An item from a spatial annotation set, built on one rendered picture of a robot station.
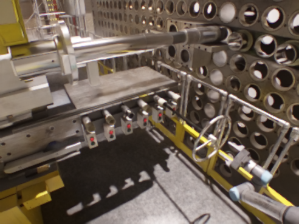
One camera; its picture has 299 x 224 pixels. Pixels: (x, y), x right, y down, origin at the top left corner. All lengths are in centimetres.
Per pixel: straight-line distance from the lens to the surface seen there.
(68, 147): 164
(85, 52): 120
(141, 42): 135
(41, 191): 154
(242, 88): 257
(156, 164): 228
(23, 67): 115
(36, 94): 141
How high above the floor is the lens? 172
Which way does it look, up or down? 33 degrees down
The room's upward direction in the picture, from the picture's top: straight up
